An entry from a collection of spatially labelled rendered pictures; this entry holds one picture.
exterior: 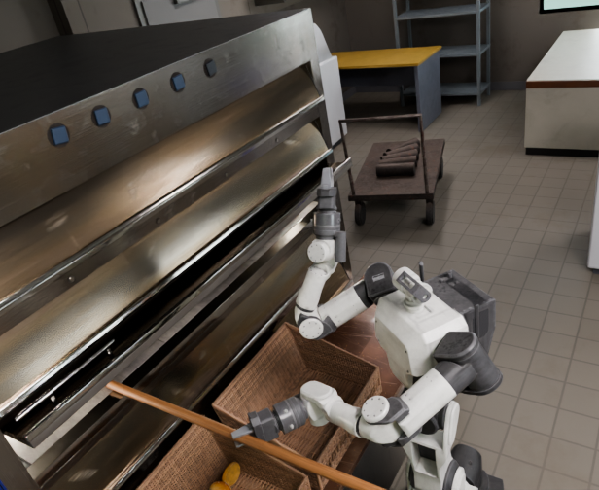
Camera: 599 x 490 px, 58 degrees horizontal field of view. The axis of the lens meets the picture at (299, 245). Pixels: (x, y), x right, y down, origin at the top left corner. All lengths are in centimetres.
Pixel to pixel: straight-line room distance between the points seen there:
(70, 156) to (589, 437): 268
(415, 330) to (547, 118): 458
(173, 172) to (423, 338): 99
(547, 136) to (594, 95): 56
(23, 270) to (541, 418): 258
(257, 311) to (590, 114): 427
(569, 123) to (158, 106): 468
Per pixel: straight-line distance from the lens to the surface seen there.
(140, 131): 181
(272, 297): 246
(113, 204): 176
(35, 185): 161
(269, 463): 218
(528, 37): 809
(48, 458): 191
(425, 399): 145
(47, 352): 172
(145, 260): 188
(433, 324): 156
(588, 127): 594
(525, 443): 311
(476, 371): 149
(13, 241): 162
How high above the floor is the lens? 240
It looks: 30 degrees down
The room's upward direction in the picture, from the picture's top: 12 degrees counter-clockwise
